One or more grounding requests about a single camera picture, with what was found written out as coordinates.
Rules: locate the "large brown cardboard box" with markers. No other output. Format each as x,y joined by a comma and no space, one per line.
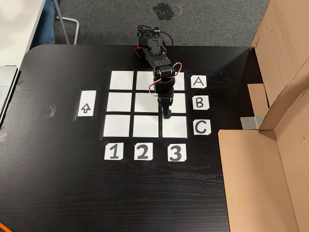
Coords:
256,181

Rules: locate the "paper sheet letter B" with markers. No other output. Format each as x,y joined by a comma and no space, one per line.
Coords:
200,103

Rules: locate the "white nine-square grid sheet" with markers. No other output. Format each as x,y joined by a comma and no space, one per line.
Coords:
120,102

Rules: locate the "paper sheet number 2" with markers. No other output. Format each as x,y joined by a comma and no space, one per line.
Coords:
143,151

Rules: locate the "clear tape strip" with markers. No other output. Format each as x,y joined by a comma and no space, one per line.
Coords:
21,84
3,136

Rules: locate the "paper sheet letter C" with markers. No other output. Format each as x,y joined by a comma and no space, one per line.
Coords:
201,127

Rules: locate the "white arrow paper sheet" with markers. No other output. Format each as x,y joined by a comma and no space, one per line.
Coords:
86,104

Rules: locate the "person's leg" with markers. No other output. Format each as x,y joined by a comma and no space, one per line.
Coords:
46,21

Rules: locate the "black floor tape patch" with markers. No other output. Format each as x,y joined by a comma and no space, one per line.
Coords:
165,10

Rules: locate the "paper sheet number 3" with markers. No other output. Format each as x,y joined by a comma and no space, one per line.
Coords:
177,152

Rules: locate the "paper sheet number 1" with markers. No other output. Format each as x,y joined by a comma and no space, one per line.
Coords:
113,151

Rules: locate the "crumpled clear tape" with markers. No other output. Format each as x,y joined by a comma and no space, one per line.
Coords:
51,111

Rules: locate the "grey metal frame leg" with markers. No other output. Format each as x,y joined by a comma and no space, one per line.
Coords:
63,21

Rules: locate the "white desk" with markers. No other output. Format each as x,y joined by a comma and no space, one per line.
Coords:
17,26

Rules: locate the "paper sheet letter A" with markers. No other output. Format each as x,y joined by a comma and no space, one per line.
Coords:
198,82

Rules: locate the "silver laptop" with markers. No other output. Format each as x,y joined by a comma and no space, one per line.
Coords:
6,89

